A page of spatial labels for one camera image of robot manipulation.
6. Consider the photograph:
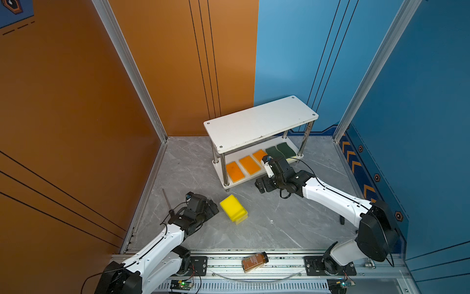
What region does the green yellow sponge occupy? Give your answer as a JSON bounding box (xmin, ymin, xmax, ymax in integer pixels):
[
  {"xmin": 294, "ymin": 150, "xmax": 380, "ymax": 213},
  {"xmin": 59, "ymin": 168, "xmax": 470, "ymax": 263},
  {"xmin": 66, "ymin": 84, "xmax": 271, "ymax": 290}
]
[
  {"xmin": 266, "ymin": 147, "xmax": 285, "ymax": 159},
  {"xmin": 276, "ymin": 142, "xmax": 297, "ymax": 159}
]

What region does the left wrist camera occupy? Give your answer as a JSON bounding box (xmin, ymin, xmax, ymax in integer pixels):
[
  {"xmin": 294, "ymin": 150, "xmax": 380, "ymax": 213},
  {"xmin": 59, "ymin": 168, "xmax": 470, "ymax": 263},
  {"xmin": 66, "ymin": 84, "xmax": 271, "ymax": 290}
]
[{"xmin": 185, "ymin": 192, "xmax": 193, "ymax": 203}]

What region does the aluminium corner post left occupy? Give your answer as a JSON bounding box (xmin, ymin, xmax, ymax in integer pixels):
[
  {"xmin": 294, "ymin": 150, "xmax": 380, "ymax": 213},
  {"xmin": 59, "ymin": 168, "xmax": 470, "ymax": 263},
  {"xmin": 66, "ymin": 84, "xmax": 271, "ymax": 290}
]
[{"xmin": 92, "ymin": 0, "xmax": 168, "ymax": 143}]

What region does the yellow sponge bottom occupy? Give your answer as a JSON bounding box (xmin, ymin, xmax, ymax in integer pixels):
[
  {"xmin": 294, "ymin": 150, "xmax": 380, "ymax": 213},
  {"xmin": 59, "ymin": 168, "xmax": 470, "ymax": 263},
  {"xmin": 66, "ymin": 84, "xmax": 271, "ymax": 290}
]
[{"xmin": 232, "ymin": 213, "xmax": 248, "ymax": 225}]

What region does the yellow sponge top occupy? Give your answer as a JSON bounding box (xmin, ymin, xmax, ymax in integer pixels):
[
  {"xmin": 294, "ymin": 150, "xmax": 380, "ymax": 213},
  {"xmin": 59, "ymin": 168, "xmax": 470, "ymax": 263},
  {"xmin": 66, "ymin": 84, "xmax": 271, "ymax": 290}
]
[{"xmin": 220, "ymin": 195, "xmax": 244, "ymax": 214}]

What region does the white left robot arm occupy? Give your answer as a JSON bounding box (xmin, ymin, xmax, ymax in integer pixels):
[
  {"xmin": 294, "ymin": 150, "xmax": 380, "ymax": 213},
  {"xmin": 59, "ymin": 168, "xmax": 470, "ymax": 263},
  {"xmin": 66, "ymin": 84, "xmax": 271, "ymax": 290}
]
[{"xmin": 94, "ymin": 192, "xmax": 219, "ymax": 294}]

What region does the aluminium corner post right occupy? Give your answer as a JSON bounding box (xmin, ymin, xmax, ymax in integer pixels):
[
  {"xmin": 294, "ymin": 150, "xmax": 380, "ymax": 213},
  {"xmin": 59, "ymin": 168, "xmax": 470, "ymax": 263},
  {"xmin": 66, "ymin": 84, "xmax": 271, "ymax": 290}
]
[{"xmin": 332, "ymin": 0, "xmax": 422, "ymax": 144}]

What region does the orange sponge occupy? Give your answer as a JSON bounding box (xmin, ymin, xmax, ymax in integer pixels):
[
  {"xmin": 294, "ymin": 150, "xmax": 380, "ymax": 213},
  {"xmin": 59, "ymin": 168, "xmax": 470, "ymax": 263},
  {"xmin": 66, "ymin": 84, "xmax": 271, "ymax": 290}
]
[
  {"xmin": 239, "ymin": 156, "xmax": 261, "ymax": 175},
  {"xmin": 226, "ymin": 162, "xmax": 245, "ymax": 183},
  {"xmin": 252, "ymin": 149, "xmax": 268, "ymax": 163}
]

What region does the aluminium front rail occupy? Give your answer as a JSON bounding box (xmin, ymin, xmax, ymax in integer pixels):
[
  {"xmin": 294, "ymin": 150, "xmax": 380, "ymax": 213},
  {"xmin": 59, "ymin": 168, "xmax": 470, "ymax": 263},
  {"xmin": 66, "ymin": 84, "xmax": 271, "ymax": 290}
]
[{"xmin": 156, "ymin": 249, "xmax": 420, "ymax": 294}]

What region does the brown spice jar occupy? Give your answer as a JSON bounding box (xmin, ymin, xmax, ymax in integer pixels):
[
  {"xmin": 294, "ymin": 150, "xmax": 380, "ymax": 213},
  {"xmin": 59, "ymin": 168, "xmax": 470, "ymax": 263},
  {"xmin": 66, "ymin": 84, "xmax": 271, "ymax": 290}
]
[{"xmin": 241, "ymin": 252, "xmax": 269, "ymax": 273}]

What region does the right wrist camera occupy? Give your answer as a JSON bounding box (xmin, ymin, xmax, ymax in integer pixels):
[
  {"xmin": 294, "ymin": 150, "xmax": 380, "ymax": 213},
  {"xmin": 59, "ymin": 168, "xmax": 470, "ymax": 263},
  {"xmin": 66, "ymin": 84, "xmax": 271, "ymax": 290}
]
[{"xmin": 261, "ymin": 155, "xmax": 274, "ymax": 178}]

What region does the aluminium corner post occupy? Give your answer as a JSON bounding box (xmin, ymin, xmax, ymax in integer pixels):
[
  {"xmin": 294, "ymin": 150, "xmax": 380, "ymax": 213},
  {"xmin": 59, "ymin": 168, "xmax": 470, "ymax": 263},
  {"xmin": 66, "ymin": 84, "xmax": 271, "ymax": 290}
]
[
  {"xmin": 332, "ymin": 0, "xmax": 422, "ymax": 144},
  {"xmin": 92, "ymin": 0, "xmax": 168, "ymax": 143}
]

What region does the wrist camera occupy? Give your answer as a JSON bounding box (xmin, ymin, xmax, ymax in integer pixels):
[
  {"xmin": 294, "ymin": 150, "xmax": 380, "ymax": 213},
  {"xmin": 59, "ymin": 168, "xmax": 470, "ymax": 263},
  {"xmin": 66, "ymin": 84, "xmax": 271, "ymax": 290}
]
[
  {"xmin": 185, "ymin": 192, "xmax": 193, "ymax": 203},
  {"xmin": 261, "ymin": 155, "xmax": 274, "ymax": 178}
]

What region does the green circuit board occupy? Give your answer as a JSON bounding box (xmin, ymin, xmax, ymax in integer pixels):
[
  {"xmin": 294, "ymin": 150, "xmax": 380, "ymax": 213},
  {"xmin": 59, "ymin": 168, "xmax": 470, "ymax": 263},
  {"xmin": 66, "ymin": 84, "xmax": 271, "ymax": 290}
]
[
  {"xmin": 170, "ymin": 280, "xmax": 195, "ymax": 292},
  {"xmin": 327, "ymin": 279, "xmax": 356, "ymax": 294}
]

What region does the green circuit board left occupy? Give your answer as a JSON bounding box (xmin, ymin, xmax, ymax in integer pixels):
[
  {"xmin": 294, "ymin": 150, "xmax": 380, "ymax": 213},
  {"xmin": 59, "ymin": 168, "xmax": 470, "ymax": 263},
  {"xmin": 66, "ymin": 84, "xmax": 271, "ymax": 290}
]
[{"xmin": 170, "ymin": 280, "xmax": 195, "ymax": 292}]

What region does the green circuit board right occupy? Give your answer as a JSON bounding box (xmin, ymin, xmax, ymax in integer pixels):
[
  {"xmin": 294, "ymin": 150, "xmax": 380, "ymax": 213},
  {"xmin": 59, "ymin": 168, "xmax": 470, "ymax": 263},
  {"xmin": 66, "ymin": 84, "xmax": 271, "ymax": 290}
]
[{"xmin": 327, "ymin": 279, "xmax": 356, "ymax": 294}]

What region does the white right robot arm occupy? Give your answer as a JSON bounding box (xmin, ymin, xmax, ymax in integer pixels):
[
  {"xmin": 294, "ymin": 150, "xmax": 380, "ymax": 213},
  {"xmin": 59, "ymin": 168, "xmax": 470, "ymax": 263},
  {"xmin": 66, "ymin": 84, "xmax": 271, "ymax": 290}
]
[{"xmin": 255, "ymin": 156, "xmax": 401, "ymax": 275}]

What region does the white two-tier metal shelf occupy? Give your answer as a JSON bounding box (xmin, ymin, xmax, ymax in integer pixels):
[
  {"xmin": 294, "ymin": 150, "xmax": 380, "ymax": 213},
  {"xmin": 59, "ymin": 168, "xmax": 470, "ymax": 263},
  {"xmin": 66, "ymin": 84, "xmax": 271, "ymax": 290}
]
[{"xmin": 204, "ymin": 96, "xmax": 319, "ymax": 191}]

